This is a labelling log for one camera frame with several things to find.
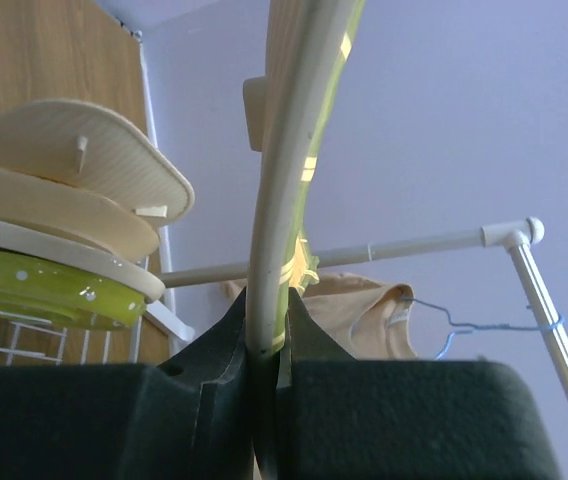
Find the green polka dot plate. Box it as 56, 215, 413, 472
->
0, 250, 146, 330

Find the blue wire hanger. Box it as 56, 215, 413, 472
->
383, 295, 565, 360

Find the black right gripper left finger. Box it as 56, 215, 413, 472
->
0, 297, 253, 479

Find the white clothes rack frame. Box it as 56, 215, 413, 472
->
141, 44, 568, 461

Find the bird pattern beige plate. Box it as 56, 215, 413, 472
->
0, 168, 159, 262

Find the yellow woven placemat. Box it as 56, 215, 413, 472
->
244, 1, 365, 362

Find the white wire dish rack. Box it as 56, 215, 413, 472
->
0, 317, 140, 366

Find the beige hanging shirt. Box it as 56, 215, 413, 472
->
221, 272, 418, 361

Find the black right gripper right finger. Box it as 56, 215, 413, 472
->
276, 294, 561, 479

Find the cream green floral plate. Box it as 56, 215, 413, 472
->
0, 221, 166, 303

